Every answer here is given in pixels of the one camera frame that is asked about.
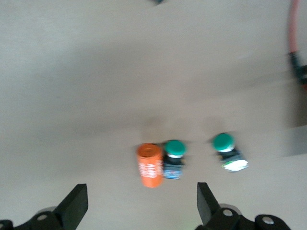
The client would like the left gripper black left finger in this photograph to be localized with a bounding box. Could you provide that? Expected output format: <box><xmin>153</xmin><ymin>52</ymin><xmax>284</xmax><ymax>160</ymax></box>
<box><xmin>54</xmin><ymin>184</ymin><xmax>89</xmax><ymax>230</ymax></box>

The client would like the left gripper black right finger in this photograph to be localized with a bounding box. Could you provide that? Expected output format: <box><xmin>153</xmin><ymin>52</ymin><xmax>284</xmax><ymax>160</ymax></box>
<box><xmin>197</xmin><ymin>182</ymin><xmax>220</xmax><ymax>227</ymax></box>

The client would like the green mushroom push button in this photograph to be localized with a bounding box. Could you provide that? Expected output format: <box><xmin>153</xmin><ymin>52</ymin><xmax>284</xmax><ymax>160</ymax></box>
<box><xmin>211</xmin><ymin>133</ymin><xmax>249</xmax><ymax>173</ymax></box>
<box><xmin>163</xmin><ymin>139</ymin><xmax>188</xmax><ymax>181</ymax></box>

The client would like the orange cylinder white print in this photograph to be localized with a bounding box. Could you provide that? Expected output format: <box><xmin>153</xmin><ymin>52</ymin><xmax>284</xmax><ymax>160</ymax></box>
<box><xmin>136</xmin><ymin>143</ymin><xmax>165</xmax><ymax>189</ymax></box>

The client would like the orange cable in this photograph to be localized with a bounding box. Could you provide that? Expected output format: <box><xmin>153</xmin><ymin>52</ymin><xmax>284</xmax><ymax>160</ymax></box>
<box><xmin>286</xmin><ymin>0</ymin><xmax>307</xmax><ymax>93</ymax></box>

